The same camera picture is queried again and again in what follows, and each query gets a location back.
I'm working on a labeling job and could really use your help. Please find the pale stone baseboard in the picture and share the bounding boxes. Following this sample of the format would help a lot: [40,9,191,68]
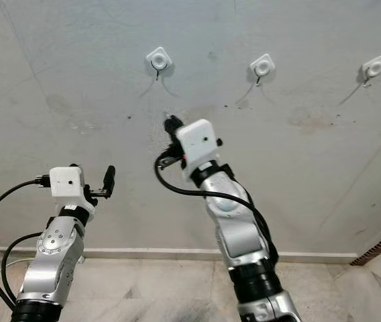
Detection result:
[0,246,360,264]

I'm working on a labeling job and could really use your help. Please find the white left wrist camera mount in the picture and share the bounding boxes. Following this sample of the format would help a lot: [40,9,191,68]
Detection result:
[50,166,94,215]

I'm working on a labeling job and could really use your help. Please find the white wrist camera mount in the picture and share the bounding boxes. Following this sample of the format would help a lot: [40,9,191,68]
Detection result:
[50,166,94,215]
[176,119,220,178]

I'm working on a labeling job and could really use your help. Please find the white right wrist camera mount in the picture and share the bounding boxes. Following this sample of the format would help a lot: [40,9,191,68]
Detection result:
[176,119,220,178]

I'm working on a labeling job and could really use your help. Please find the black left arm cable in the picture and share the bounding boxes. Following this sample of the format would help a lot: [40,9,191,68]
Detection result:
[0,174,52,311]

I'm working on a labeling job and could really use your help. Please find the white square wall hook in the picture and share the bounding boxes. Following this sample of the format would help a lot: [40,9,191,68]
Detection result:
[250,53,276,86]
[146,46,173,80]
[362,55,381,87]

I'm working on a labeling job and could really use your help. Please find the white floor cable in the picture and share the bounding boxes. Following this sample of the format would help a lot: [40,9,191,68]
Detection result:
[0,258,32,297]

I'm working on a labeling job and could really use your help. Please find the red brick wall edge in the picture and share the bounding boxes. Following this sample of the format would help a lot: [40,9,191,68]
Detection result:
[349,221,381,267]

